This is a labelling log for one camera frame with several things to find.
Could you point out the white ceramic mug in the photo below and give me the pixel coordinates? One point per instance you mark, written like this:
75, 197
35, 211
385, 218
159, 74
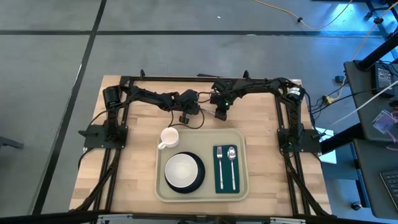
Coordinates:
169, 137

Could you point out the beige plastic tray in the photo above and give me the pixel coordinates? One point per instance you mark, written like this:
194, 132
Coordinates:
199, 140

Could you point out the grey desk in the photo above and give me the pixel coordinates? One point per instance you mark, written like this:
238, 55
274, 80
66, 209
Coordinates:
370, 174
360, 102

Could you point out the black aluminium table frame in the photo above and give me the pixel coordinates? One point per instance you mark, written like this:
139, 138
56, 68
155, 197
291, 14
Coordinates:
186, 78

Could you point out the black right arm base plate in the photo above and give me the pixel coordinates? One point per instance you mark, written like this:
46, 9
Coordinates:
311, 141

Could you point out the clear plastic bag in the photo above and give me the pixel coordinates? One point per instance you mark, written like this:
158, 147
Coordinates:
384, 121

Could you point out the green cloth napkin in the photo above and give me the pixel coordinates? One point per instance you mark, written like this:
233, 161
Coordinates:
226, 174

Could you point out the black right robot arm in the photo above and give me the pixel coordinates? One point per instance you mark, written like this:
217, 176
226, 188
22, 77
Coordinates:
258, 85

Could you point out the silver metal fork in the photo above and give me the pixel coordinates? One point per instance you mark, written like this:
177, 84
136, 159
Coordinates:
219, 151

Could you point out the black power adapter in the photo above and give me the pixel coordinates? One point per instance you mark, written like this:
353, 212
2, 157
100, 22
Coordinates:
384, 79

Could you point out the black keyboard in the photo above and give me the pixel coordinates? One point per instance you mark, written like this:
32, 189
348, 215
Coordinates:
391, 186

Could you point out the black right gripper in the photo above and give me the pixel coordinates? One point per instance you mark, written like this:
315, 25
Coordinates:
221, 101

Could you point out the silver metal spoon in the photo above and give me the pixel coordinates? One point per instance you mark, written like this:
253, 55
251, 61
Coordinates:
232, 153

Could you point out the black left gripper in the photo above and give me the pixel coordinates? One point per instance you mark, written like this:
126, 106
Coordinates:
189, 101

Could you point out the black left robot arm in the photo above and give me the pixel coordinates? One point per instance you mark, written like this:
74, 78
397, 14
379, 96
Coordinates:
149, 96

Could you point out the dark teal plate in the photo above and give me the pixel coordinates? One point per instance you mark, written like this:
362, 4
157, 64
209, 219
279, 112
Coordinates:
202, 172

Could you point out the white ribbed bowl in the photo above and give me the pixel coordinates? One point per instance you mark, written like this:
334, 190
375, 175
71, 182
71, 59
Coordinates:
181, 170

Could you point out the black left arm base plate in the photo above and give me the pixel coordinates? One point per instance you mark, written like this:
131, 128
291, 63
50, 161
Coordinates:
93, 138

